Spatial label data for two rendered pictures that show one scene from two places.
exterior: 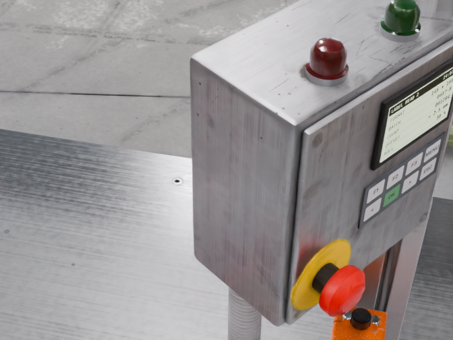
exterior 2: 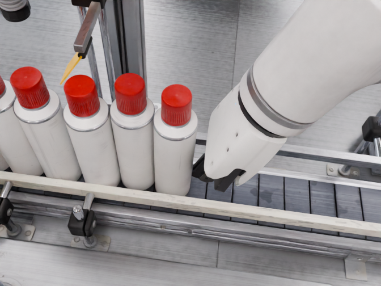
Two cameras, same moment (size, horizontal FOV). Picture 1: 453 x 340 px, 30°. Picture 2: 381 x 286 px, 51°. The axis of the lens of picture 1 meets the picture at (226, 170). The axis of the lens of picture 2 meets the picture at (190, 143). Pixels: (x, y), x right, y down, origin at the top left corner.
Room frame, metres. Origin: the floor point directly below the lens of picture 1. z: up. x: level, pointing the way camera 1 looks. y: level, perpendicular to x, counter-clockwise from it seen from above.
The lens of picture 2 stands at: (0.07, -0.18, 1.40)
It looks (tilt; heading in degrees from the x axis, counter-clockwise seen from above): 56 degrees down; 350
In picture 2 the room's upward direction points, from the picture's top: 6 degrees clockwise
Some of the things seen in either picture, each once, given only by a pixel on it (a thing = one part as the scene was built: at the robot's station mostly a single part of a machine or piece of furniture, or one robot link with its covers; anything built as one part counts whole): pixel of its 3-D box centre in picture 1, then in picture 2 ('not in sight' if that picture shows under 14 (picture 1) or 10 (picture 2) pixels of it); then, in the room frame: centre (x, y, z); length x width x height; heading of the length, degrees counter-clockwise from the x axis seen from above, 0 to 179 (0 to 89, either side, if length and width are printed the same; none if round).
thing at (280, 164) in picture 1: (325, 149); not in sight; (0.46, -0.07, 1.38); 0.17 x 0.10 x 0.19; 133
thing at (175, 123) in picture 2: not in sight; (174, 148); (0.34, -0.20, 0.98); 0.05 x 0.05 x 0.20
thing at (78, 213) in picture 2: not in sight; (85, 226); (0.28, -0.08, 0.89); 0.03 x 0.03 x 0.12; 78
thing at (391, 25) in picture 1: (402, 15); not in sight; (0.47, -0.11, 1.49); 0.03 x 0.03 x 0.02
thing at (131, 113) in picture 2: not in sight; (135, 138); (0.36, -0.16, 0.98); 0.05 x 0.05 x 0.20
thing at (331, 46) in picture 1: (327, 58); not in sight; (0.42, -0.06, 1.49); 0.03 x 0.03 x 0.02
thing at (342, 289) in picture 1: (338, 287); not in sight; (0.38, -0.08, 1.33); 0.04 x 0.03 x 0.04; 133
